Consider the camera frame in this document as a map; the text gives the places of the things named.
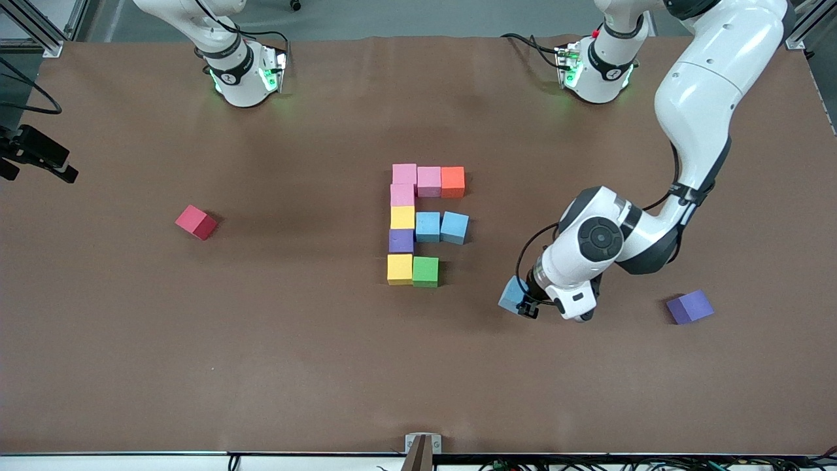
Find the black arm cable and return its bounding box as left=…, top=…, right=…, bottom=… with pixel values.
left=0, top=58, right=61, bottom=116
left=516, top=141, right=684, bottom=292

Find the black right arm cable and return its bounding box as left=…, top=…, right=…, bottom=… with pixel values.
left=0, top=58, right=61, bottom=116

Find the aluminium frame profile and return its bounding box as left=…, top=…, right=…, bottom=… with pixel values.
left=0, top=0, right=89, bottom=60
left=781, top=0, right=837, bottom=52

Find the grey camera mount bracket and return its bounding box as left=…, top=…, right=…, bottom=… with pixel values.
left=404, top=432, right=443, bottom=471

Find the orange foam block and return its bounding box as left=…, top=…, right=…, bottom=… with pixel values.
left=441, top=166, right=466, bottom=200

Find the brown table cover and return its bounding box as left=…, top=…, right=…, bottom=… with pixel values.
left=0, top=34, right=837, bottom=455

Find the black base power cable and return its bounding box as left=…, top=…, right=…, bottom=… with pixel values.
left=226, top=16, right=292, bottom=56
left=500, top=33, right=564, bottom=70

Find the white table edge rail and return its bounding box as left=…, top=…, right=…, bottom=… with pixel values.
left=0, top=451, right=837, bottom=471

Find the metal base connector plate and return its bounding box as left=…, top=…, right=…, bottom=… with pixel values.
left=260, top=44, right=289, bottom=94
left=555, top=43, right=584, bottom=89

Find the red foam block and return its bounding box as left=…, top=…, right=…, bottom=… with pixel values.
left=175, top=204, right=218, bottom=241

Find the tangled cable bundle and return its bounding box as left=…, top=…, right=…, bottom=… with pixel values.
left=477, top=455, right=837, bottom=471

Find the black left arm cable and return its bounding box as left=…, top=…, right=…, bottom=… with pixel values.
left=516, top=141, right=684, bottom=292

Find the blue foam block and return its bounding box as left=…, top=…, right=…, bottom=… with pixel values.
left=498, top=275, right=531, bottom=314
left=415, top=211, right=442, bottom=243
left=440, top=211, right=470, bottom=245

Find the green foam block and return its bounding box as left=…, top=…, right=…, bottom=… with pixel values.
left=413, top=256, right=440, bottom=288

